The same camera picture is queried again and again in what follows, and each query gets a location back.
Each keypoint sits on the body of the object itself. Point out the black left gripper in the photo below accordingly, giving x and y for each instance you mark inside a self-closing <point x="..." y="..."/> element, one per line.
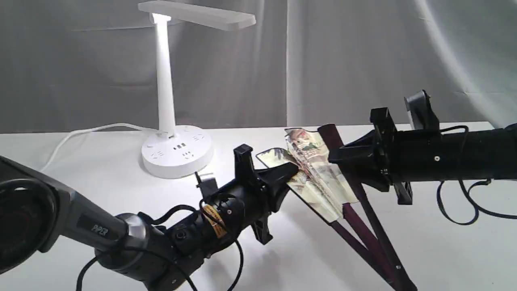
<point x="245" y="201"/>

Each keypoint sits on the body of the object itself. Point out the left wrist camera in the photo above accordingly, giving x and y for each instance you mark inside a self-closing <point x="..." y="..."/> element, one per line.
<point x="206" y="183"/>

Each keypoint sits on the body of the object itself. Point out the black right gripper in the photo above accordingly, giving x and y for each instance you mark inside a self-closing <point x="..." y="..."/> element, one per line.
<point x="377" y="146"/>

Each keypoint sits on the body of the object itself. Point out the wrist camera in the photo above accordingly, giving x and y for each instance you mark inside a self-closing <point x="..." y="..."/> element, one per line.
<point x="206" y="183"/>
<point x="420" y="113"/>

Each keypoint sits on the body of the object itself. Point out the painted paper folding fan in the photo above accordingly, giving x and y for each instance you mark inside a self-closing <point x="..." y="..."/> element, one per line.
<point x="325" y="190"/>

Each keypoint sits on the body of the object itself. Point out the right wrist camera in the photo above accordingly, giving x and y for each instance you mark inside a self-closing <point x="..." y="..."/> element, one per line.
<point x="420" y="113"/>

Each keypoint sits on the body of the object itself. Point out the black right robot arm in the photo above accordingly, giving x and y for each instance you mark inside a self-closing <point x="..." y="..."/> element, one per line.
<point x="474" y="155"/>

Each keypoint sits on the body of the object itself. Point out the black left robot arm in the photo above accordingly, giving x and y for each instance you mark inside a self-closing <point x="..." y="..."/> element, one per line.
<point x="161" y="253"/>

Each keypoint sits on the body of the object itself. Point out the white backdrop curtain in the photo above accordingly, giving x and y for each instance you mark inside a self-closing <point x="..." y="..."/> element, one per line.
<point x="76" y="64"/>

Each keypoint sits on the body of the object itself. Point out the white desk lamp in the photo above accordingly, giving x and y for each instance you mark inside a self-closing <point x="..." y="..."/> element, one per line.
<point x="175" y="150"/>

